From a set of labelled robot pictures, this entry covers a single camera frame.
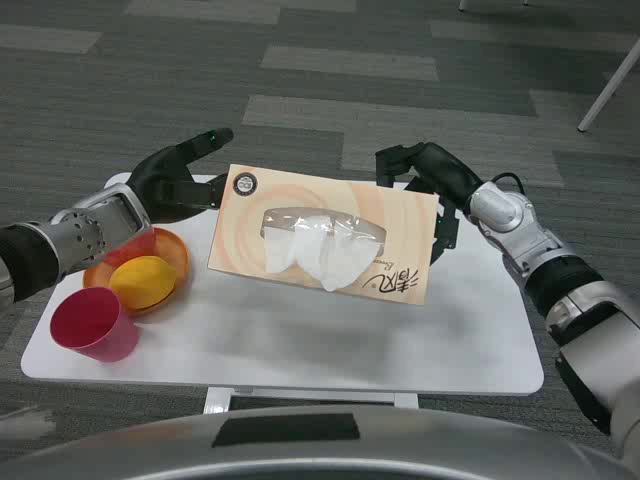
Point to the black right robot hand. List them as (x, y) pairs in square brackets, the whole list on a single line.
[(442, 167)]

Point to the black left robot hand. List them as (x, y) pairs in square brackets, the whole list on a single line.
[(160, 175)]

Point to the beige cardboard tissue box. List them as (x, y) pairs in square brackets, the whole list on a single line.
[(250, 220)]

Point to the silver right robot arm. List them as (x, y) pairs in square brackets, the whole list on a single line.
[(565, 280)]

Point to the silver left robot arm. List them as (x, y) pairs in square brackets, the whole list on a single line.
[(85, 232)]

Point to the orange plastic plate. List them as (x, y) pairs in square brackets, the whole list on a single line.
[(172, 250)]

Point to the pink plastic cup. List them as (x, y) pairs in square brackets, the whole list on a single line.
[(95, 330)]

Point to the white slanted furniture leg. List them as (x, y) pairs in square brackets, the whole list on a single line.
[(607, 90)]

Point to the silver robot chest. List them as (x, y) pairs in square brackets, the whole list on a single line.
[(450, 445)]

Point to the white table base frame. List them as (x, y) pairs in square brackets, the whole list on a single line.
[(217, 400)]

